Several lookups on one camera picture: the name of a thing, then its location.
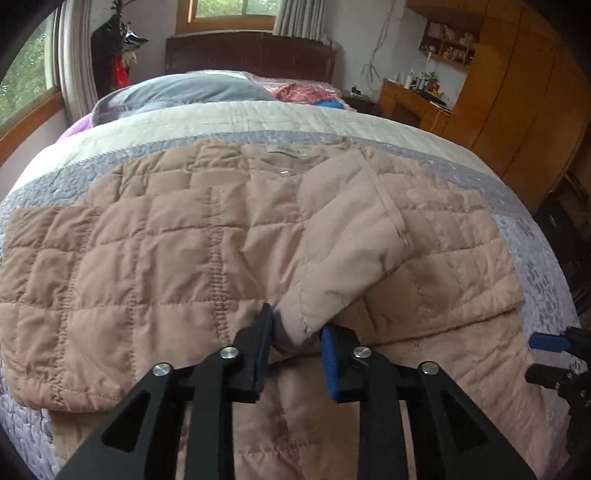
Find purple blanket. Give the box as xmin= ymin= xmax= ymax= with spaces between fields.
xmin=59 ymin=114 xmax=95 ymax=145

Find wooden desk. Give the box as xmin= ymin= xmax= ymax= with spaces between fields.
xmin=379 ymin=78 xmax=451 ymax=136

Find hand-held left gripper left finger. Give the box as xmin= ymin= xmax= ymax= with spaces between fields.
xmin=55 ymin=302 xmax=278 ymax=480

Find coat rack with clothes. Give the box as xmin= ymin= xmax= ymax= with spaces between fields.
xmin=89 ymin=0 xmax=150 ymax=100

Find beige quilted jacket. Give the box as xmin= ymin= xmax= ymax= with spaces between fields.
xmin=0 ymin=137 xmax=561 ymax=480

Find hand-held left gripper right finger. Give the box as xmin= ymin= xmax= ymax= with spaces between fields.
xmin=320 ymin=323 xmax=536 ymax=480

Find wooden wall shelf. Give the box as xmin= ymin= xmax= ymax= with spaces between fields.
xmin=419 ymin=21 xmax=479 ymax=66

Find grey floral quilted bedspread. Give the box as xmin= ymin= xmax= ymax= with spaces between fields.
xmin=0 ymin=99 xmax=583 ymax=480

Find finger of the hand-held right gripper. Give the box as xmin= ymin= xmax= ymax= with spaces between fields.
xmin=525 ymin=364 xmax=591 ymax=403
xmin=529 ymin=327 xmax=591 ymax=361

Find wooden wardrobe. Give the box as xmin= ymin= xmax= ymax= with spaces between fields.
xmin=406 ymin=0 xmax=591 ymax=214

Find black chair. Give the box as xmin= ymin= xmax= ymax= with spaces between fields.
xmin=533 ymin=154 xmax=591 ymax=326

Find white side curtain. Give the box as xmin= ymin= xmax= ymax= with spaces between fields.
xmin=54 ymin=0 xmax=100 ymax=123

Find dark wooden headboard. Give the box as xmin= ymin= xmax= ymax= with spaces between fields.
xmin=165 ymin=36 xmax=339 ymax=85

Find hanging white cables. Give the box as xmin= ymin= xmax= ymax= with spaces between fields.
xmin=362 ymin=8 xmax=394 ymax=85

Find red plaid cloth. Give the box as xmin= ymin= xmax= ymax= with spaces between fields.
xmin=270 ymin=82 xmax=342 ymax=105

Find grey-blue pillow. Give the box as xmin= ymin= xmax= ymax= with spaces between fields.
xmin=91 ymin=74 xmax=278 ymax=126

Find large side window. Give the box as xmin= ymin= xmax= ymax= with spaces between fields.
xmin=0 ymin=9 xmax=64 ymax=155

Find grey patterned curtain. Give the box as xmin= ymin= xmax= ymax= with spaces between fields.
xmin=273 ymin=0 xmax=330 ymax=43

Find wooden framed window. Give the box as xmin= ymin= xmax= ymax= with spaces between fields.
xmin=175 ymin=0 xmax=282 ymax=36

